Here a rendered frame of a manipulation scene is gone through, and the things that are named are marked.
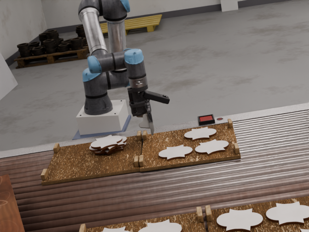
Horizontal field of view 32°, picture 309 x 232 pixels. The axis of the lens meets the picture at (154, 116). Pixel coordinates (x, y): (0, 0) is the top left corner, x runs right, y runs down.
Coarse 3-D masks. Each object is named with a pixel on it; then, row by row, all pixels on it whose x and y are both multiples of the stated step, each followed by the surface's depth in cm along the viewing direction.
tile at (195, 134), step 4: (200, 128) 242; (204, 128) 241; (208, 128) 240; (188, 132) 240; (192, 132) 239; (196, 132) 238; (200, 132) 238; (204, 132) 237; (208, 132) 236; (212, 132) 235; (216, 132) 236; (184, 136) 237; (188, 136) 236; (192, 136) 235; (196, 136) 234; (200, 136) 233; (204, 136) 233; (208, 136) 232
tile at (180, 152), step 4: (168, 148) 227; (172, 148) 227; (176, 148) 226; (180, 148) 225; (184, 148) 225; (188, 148) 224; (160, 152) 225; (164, 152) 224; (168, 152) 223; (172, 152) 223; (176, 152) 222; (180, 152) 221; (184, 152) 221; (188, 152) 220; (160, 156) 221; (164, 156) 221; (168, 156) 220; (172, 156) 219; (176, 156) 219; (180, 156) 218; (184, 156) 218; (168, 160) 218
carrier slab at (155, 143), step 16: (192, 128) 246; (224, 128) 239; (144, 144) 238; (160, 144) 235; (176, 144) 232; (192, 144) 230; (160, 160) 220; (176, 160) 217; (192, 160) 215; (208, 160) 214; (224, 160) 213
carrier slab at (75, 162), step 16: (80, 144) 250; (128, 144) 241; (64, 160) 236; (80, 160) 233; (96, 160) 231; (112, 160) 228; (128, 160) 225; (48, 176) 223; (64, 176) 221; (80, 176) 218; (96, 176) 218
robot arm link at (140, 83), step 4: (144, 76) 224; (132, 80) 219; (136, 80) 218; (140, 80) 219; (144, 80) 220; (132, 84) 220; (136, 84) 219; (140, 84) 219; (144, 84) 220; (136, 88) 220
